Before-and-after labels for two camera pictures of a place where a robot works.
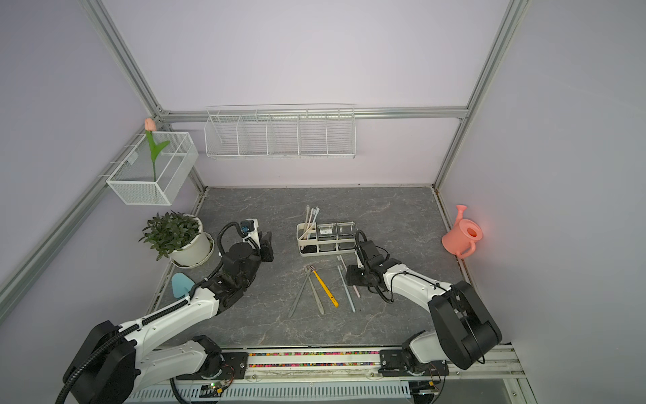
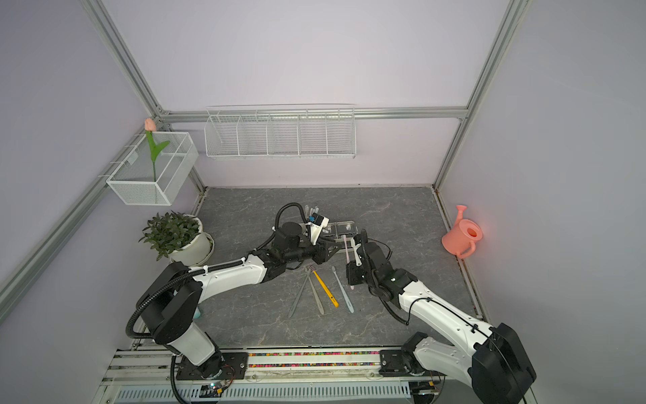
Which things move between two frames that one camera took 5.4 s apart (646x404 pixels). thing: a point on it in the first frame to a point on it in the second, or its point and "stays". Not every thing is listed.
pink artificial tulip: [150, 126] stays
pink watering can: [461, 239] stays
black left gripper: [266, 247] to [321, 248]
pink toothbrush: [345, 268] to [352, 287]
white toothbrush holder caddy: [319, 238] stays
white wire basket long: [280, 131] stays
